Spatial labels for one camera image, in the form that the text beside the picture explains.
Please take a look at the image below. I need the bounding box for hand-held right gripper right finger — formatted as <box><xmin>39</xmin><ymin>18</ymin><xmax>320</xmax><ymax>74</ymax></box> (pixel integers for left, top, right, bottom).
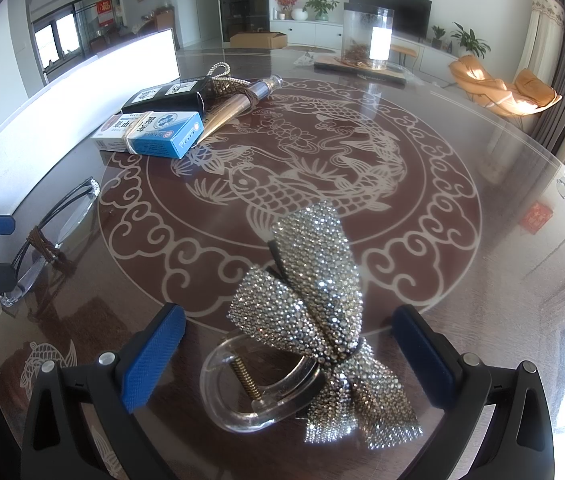
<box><xmin>393</xmin><ymin>304</ymin><xmax>561</xmax><ymax>480</ymax></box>

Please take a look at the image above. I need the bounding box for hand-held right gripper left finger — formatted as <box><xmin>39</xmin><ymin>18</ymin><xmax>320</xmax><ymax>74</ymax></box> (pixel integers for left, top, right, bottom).
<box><xmin>20</xmin><ymin>302</ymin><xmax>186</xmax><ymax>480</ymax></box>

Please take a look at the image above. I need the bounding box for rhinestone bow hair clip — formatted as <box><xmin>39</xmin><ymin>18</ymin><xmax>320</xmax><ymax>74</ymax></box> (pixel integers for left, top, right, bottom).
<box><xmin>200</xmin><ymin>201</ymin><xmax>425</xmax><ymax>449</ymax></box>

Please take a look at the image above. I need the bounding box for patterned glass desktop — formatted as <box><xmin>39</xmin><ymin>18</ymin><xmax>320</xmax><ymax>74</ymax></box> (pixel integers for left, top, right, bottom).
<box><xmin>0</xmin><ymin>45</ymin><xmax>565</xmax><ymax>480</ymax></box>

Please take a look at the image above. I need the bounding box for white orange cardboard box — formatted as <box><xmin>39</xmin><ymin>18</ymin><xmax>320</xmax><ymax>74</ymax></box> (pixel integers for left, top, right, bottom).
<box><xmin>90</xmin><ymin>112</ymin><xmax>139</xmax><ymax>152</ymax></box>

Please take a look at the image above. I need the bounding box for white board panel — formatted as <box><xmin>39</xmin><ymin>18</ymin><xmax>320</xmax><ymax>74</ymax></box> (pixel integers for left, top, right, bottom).
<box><xmin>0</xmin><ymin>27</ymin><xmax>181</xmax><ymax>221</ymax></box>

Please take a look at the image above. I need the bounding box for blue cardboard box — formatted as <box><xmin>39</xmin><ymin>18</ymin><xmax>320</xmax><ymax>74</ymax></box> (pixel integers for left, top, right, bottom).
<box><xmin>126</xmin><ymin>110</ymin><xmax>204</xmax><ymax>160</ymax></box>

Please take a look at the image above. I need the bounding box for black cardboard box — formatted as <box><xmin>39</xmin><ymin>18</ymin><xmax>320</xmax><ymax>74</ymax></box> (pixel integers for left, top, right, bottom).
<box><xmin>121</xmin><ymin>75</ymin><xmax>224</xmax><ymax>116</ymax></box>

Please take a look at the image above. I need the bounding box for red door poster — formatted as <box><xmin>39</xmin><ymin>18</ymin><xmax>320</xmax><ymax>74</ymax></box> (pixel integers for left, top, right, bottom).
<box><xmin>96</xmin><ymin>0</ymin><xmax>115</xmax><ymax>29</ymax></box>

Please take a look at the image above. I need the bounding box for gold tube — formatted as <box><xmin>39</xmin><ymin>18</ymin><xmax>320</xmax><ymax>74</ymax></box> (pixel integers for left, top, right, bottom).
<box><xmin>196</xmin><ymin>92</ymin><xmax>253</xmax><ymax>147</ymax></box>

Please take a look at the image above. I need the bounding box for brown woven accessory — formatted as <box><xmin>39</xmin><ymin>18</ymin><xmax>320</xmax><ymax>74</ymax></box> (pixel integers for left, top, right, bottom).
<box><xmin>212</xmin><ymin>78</ymin><xmax>256</xmax><ymax>99</ymax></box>

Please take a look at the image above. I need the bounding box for wooden tray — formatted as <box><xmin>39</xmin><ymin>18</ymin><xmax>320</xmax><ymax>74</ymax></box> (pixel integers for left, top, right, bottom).
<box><xmin>313</xmin><ymin>55</ymin><xmax>408</xmax><ymax>84</ymax></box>

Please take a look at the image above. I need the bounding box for large leafy potted plant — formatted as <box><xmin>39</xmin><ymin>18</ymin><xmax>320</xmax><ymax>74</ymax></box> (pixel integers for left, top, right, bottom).
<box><xmin>450</xmin><ymin>22</ymin><xmax>492</xmax><ymax>59</ymax></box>

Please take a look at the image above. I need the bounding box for open cardboard box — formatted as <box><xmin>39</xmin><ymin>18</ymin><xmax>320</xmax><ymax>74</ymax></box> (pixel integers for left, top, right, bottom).
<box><xmin>229</xmin><ymin>31</ymin><xmax>289</xmax><ymax>50</ymax></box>

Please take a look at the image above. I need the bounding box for clear glass jar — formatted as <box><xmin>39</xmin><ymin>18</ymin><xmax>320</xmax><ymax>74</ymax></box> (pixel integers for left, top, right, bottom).
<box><xmin>343</xmin><ymin>2</ymin><xmax>395</xmax><ymax>70</ymax></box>

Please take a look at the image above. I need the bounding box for dark display cabinet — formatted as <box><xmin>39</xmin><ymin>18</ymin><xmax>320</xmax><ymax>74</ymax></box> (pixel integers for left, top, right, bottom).
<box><xmin>217</xmin><ymin>0</ymin><xmax>270</xmax><ymax>46</ymax></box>

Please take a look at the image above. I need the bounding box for white television cabinet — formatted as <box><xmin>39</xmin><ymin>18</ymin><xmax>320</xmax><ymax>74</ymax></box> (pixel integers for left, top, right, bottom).
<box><xmin>269</xmin><ymin>19</ymin><xmax>456</xmax><ymax>74</ymax></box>

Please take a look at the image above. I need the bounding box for white curtain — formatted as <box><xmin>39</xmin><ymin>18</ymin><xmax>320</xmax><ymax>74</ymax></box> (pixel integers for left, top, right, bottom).
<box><xmin>517</xmin><ymin>0</ymin><xmax>565</xmax><ymax>79</ymax></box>

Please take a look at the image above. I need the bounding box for black television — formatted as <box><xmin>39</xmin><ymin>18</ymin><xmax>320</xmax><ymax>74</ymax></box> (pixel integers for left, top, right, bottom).
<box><xmin>349</xmin><ymin>0</ymin><xmax>433</xmax><ymax>41</ymax></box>

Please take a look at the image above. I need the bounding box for green potted plant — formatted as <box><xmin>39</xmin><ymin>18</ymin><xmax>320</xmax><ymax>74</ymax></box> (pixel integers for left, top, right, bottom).
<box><xmin>304</xmin><ymin>0</ymin><xmax>341</xmax><ymax>22</ymax></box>

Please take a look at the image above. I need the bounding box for red flower bouquet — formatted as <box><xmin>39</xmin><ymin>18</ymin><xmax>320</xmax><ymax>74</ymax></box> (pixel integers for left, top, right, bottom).
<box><xmin>273</xmin><ymin>0</ymin><xmax>303</xmax><ymax>20</ymax></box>

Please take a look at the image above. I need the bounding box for brown hair tie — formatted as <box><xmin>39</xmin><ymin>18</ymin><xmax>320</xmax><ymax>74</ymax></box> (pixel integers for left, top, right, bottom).
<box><xmin>27</xmin><ymin>225</ymin><xmax>76</xmax><ymax>274</ymax></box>

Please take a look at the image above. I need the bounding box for pearl beaded chain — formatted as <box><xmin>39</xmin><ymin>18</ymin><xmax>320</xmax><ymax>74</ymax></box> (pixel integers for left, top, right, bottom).
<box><xmin>206</xmin><ymin>61</ymin><xmax>251</xmax><ymax>86</ymax></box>

